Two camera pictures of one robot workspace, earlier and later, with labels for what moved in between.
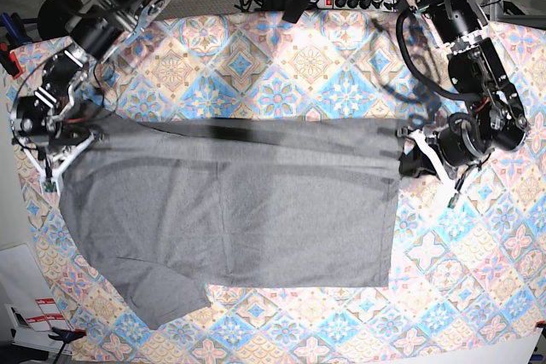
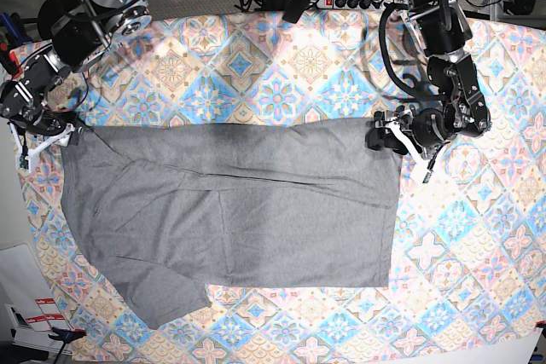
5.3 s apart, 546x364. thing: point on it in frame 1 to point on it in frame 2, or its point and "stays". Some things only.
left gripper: [460, 144] to [430, 127]
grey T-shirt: [167, 210] stays
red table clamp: [13, 57] stays
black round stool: [55, 12] stays
